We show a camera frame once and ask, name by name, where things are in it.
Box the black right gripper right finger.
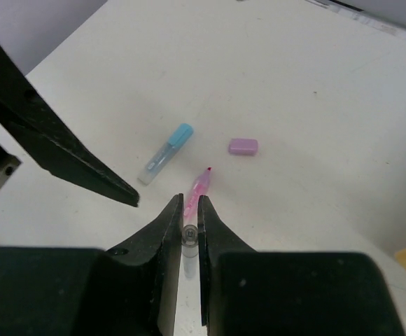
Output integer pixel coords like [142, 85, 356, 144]
[197, 196, 405, 335]

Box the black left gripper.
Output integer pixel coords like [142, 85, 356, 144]
[0, 46, 139, 207]

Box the blue highlighter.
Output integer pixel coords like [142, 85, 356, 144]
[138, 123, 194, 186]

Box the pink highlighter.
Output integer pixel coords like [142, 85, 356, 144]
[183, 167, 211, 225]

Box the clear dark blue pen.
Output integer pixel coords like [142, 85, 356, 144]
[181, 225, 199, 279]

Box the purple highlighter cap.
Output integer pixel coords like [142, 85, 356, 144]
[228, 138, 258, 156]

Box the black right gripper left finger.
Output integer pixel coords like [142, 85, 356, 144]
[0, 194, 183, 335]

